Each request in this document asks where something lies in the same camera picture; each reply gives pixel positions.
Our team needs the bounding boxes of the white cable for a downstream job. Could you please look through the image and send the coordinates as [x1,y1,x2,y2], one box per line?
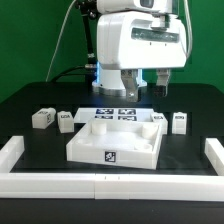
[45,0,78,83]

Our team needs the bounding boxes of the white U-shaped fence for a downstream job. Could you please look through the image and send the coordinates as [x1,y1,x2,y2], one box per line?
[0,136,224,202]

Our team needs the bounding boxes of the white square tabletop tray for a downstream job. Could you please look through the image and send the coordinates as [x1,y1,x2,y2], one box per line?
[66,119,162,170]

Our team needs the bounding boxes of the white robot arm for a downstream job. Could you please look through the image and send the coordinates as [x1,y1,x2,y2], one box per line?
[94,0,187,102]

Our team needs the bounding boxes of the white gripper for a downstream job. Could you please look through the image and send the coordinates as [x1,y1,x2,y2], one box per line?
[97,11,186,102]

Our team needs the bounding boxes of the white AprilTag base plate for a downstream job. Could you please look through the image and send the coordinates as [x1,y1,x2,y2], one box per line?
[74,108,154,123]

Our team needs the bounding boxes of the black cables on table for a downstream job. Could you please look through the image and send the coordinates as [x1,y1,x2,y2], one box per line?
[49,65,95,83]

